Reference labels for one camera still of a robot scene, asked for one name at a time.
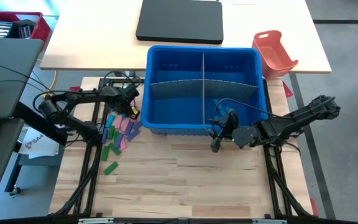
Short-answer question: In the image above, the black support beam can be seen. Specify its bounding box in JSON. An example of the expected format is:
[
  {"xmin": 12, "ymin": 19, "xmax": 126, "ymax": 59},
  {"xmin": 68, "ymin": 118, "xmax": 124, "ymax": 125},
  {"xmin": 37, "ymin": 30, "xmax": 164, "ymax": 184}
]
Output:
[{"xmin": 11, "ymin": 101, "xmax": 70, "ymax": 146}]

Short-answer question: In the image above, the silver ribbed metal appliance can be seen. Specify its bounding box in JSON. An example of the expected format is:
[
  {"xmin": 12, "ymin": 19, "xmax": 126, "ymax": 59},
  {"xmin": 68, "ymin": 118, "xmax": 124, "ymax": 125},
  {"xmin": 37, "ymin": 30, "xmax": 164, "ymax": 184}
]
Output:
[{"xmin": 0, "ymin": 21, "xmax": 14, "ymax": 39}]

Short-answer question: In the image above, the silver aluminium bracket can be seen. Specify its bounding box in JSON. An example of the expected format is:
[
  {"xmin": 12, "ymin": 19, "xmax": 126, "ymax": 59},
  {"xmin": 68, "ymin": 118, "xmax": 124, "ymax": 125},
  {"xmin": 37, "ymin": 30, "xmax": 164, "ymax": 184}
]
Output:
[
  {"xmin": 78, "ymin": 217, "xmax": 114, "ymax": 224},
  {"xmin": 252, "ymin": 219, "xmax": 287, "ymax": 224}
]

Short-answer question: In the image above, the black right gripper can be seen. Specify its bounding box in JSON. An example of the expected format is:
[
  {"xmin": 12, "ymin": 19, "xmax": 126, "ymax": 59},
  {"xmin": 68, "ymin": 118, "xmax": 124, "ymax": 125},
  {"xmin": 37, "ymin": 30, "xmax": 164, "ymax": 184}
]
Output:
[{"xmin": 206, "ymin": 109, "xmax": 241, "ymax": 154}]

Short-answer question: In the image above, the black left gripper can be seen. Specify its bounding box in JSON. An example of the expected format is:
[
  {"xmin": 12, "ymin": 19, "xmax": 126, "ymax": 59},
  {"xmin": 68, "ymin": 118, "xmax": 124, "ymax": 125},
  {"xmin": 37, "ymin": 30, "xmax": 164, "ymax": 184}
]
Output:
[{"xmin": 118, "ymin": 83, "xmax": 141, "ymax": 121}]

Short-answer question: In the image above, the short grey slotted divider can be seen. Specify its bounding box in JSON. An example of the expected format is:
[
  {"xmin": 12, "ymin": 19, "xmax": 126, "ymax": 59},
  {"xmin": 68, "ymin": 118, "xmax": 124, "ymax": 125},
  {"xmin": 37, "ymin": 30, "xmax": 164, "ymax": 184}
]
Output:
[{"xmin": 201, "ymin": 52, "xmax": 206, "ymax": 125}]

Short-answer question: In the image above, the light wooden table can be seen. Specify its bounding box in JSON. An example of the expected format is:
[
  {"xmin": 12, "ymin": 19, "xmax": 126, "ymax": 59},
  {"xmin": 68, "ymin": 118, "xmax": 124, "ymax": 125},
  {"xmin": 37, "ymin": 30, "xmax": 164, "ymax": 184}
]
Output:
[{"xmin": 39, "ymin": 0, "xmax": 333, "ymax": 75}]

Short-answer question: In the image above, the black rectangular pad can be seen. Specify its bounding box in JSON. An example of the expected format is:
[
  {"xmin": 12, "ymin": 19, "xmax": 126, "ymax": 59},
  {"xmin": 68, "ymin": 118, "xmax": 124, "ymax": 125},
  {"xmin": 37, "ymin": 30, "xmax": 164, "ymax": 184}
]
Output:
[{"xmin": 135, "ymin": 0, "xmax": 224, "ymax": 45}]

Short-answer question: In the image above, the black toaster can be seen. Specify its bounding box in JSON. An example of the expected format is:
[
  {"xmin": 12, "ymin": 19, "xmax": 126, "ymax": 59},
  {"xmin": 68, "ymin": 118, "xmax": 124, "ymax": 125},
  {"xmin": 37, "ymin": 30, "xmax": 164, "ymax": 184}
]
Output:
[{"xmin": 11, "ymin": 19, "xmax": 37, "ymax": 40}]

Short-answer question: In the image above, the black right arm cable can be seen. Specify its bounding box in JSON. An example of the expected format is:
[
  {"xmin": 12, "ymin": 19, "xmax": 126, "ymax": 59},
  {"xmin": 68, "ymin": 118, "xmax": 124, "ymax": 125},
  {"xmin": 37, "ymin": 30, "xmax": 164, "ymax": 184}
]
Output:
[{"xmin": 212, "ymin": 98, "xmax": 279, "ymax": 125}]

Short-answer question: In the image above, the yellow cable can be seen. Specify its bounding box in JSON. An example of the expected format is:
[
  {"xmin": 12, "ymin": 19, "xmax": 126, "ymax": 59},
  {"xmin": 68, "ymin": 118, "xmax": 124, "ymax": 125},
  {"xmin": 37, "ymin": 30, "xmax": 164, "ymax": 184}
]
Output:
[{"xmin": 40, "ymin": 69, "xmax": 58, "ymax": 94}]

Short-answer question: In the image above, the long grey slotted divider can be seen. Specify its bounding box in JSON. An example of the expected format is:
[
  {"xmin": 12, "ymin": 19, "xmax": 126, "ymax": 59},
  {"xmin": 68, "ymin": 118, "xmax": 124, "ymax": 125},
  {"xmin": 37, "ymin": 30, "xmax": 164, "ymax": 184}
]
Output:
[{"xmin": 149, "ymin": 79, "xmax": 259, "ymax": 100}]

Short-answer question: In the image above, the large blue plastic bin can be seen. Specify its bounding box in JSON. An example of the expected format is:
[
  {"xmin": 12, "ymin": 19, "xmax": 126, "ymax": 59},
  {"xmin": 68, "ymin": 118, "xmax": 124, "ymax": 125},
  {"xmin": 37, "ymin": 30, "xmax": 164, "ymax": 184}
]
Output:
[{"xmin": 140, "ymin": 45, "xmax": 269, "ymax": 137}]

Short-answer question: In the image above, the red plastic crate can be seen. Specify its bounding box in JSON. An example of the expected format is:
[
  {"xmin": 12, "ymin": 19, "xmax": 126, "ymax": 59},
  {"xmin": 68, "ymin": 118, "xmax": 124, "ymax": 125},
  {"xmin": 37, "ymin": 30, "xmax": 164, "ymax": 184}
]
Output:
[{"xmin": 0, "ymin": 11, "xmax": 52, "ymax": 43}]

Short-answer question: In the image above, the orange plastic basket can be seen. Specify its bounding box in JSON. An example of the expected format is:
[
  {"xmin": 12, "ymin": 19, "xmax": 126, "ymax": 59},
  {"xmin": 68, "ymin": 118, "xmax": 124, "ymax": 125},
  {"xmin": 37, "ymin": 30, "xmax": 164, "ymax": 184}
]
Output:
[{"xmin": 252, "ymin": 29, "xmax": 300, "ymax": 80}]

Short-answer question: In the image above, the white printed paper sheet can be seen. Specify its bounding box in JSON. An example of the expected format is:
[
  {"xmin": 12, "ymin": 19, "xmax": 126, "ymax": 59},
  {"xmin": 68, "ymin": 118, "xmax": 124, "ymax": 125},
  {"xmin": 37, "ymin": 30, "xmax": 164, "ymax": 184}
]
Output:
[{"xmin": 17, "ymin": 119, "xmax": 67, "ymax": 160}]

